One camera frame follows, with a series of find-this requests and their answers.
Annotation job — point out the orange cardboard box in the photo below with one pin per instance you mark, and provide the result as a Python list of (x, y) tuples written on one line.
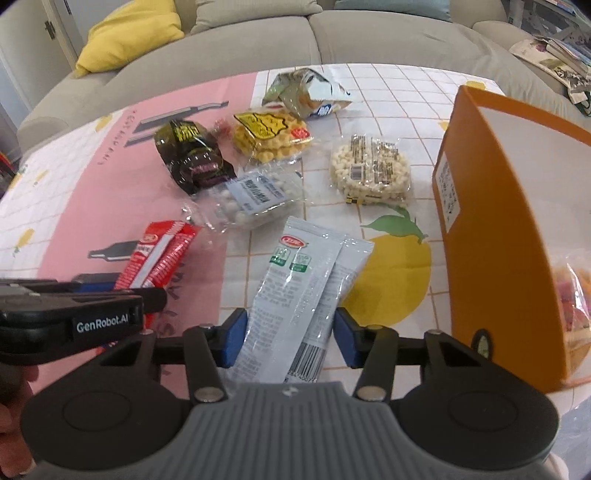
[(498, 240)]

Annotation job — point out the dark glossy snack packet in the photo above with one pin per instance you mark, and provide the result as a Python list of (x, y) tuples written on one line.
[(194, 154)]

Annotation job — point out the clear bag of yellow puffs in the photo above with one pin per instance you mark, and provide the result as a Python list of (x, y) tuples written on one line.
[(270, 136)]

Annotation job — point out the beige pillow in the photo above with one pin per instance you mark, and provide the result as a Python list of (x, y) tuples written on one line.
[(254, 14)]

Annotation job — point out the red snack packet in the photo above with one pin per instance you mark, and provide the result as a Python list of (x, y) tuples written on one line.
[(157, 256)]

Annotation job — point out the beige sofa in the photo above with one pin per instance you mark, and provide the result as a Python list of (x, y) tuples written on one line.
[(392, 41)]

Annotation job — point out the yellow pillow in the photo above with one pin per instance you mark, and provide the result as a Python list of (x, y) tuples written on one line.
[(131, 37)]

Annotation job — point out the clear bag of white candies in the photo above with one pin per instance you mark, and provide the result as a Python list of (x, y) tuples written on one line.
[(251, 198)]

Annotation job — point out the clear bag of white puffs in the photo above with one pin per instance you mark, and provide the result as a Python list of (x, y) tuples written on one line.
[(369, 170)]

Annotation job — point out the white snack packet green label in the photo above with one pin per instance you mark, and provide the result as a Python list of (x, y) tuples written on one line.
[(348, 267), (286, 300)]

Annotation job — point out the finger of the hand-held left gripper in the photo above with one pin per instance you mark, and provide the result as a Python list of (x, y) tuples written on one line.
[(97, 282), (154, 300)]

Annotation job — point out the person's left hand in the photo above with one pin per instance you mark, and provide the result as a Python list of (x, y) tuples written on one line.
[(11, 429)]

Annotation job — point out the light blue pillow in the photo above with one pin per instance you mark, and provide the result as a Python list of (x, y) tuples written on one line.
[(392, 8)]

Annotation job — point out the lemon print tablecloth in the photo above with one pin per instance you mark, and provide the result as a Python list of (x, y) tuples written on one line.
[(397, 92)]

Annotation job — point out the pile of floral magazines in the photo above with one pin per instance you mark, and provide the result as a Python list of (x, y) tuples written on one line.
[(554, 62)]

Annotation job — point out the white door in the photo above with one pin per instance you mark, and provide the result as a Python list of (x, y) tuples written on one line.
[(32, 46)]

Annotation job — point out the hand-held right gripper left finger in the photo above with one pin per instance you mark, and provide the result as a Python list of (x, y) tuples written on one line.
[(233, 339)]

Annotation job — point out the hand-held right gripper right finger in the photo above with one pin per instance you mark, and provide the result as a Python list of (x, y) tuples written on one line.
[(347, 339)]

